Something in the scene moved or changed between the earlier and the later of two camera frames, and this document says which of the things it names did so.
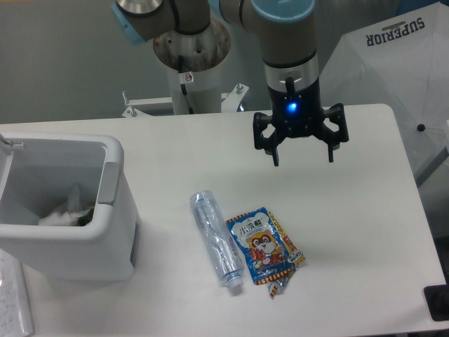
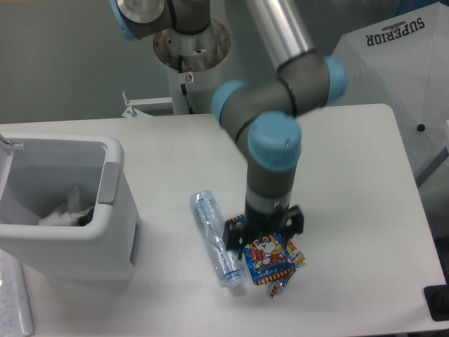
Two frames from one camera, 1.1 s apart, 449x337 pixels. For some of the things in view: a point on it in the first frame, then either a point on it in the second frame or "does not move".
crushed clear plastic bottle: (219, 242) does not move
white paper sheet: (15, 319) does not move
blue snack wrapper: (271, 261) does not move
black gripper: (298, 112) to (259, 223)
